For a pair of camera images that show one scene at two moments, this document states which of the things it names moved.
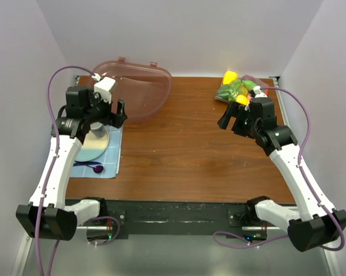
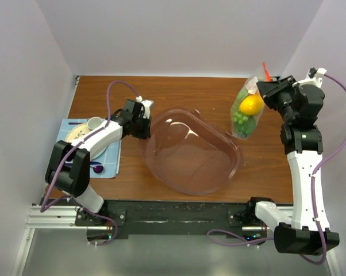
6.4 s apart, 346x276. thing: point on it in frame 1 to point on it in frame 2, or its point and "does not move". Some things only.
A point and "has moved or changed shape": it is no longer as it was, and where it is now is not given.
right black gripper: [233, 108] to [266, 87]
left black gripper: [115, 120] to [145, 134]
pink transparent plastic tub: [145, 88] to [187, 154]
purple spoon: [96, 169] does not move
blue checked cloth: [110, 159] does not move
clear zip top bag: [239, 89] has moved or changed shape
